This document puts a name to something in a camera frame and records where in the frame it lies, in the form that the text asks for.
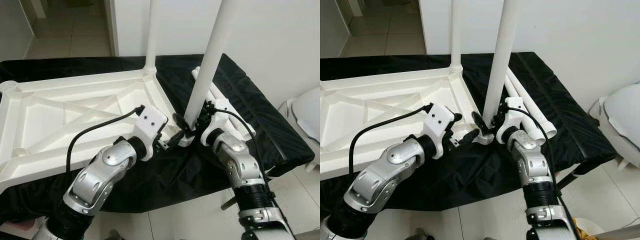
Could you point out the white plastic table top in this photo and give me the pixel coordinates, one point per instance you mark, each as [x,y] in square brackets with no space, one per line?
[50,120]
[360,120]

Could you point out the white plastic chair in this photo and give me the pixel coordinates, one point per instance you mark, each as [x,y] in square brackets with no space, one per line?
[307,115]
[622,115]

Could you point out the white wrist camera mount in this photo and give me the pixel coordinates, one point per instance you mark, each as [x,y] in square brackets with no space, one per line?
[512,112]
[439,122]
[150,125]
[222,112]

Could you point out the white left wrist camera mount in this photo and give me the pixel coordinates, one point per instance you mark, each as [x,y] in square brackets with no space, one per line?
[439,122]
[150,125]

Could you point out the yellow cloth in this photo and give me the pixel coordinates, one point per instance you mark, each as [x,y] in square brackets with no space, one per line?
[584,229]

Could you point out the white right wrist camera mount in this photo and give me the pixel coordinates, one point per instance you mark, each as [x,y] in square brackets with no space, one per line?
[222,112]
[512,112]

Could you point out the white plastic table leg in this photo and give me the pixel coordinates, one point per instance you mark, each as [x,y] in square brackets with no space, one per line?
[239,117]
[151,35]
[537,112]
[210,60]
[526,112]
[456,35]
[500,60]
[220,99]

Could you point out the grey metal pole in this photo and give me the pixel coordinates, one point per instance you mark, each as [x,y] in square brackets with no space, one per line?
[307,233]
[620,227]

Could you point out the white round bowl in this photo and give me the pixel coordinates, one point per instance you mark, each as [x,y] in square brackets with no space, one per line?
[597,229]

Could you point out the grey robot foot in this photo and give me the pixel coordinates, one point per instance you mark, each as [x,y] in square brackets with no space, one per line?
[114,235]
[422,234]

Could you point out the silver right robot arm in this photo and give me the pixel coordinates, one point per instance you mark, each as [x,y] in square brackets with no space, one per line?
[240,165]
[530,165]

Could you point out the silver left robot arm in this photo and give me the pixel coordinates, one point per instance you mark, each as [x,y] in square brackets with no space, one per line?
[95,180]
[380,175]

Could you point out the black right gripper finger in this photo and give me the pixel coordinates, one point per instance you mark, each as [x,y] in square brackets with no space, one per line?
[479,121]
[181,124]

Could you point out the black table cloth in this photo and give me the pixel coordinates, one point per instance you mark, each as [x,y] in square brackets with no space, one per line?
[480,175]
[200,170]

